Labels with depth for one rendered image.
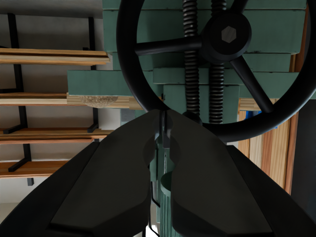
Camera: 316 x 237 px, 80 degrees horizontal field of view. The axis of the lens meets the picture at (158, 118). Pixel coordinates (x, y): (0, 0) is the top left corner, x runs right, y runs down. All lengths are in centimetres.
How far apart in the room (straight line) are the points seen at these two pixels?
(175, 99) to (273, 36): 27
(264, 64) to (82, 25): 277
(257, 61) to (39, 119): 304
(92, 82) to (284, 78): 44
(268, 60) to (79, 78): 43
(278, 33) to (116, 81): 37
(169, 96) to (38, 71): 290
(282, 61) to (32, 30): 307
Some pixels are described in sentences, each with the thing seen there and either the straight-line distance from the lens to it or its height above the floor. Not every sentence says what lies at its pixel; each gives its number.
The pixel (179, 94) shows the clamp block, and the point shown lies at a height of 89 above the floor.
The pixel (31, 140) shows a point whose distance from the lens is 275.
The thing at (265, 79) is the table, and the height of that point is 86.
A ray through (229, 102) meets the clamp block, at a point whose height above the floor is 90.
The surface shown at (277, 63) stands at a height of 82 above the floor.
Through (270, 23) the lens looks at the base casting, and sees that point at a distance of 52.
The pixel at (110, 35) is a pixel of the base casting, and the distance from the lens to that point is 48.
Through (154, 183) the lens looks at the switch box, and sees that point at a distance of 101.
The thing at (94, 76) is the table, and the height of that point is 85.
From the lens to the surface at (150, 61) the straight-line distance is 45.
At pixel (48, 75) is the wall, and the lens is 313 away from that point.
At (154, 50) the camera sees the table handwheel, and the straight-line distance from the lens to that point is 27.
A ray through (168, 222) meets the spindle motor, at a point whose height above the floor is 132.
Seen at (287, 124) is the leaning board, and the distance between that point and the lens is 202.
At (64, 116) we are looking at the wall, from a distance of 311.
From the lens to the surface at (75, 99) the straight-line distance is 67.
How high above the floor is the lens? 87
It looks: 10 degrees up
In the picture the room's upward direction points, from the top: 179 degrees counter-clockwise
